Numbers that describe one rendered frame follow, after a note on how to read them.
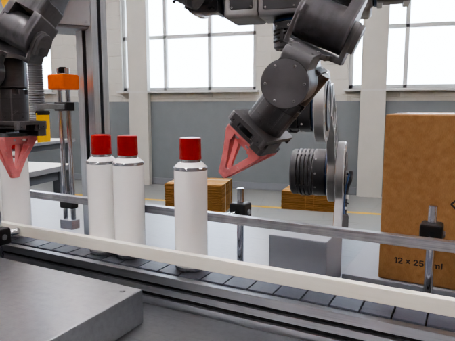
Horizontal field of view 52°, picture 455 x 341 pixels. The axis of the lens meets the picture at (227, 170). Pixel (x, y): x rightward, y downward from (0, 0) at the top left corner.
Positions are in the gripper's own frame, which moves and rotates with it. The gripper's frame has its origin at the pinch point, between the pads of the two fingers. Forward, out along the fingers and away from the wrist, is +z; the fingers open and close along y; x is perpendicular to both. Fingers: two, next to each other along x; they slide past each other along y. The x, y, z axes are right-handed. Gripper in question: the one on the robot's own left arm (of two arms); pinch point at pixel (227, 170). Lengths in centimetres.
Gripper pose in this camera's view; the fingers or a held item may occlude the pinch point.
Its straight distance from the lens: 68.8
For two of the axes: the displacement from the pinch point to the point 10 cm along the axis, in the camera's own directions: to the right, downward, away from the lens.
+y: -4.6, 1.3, -8.8
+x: 6.8, 6.9, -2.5
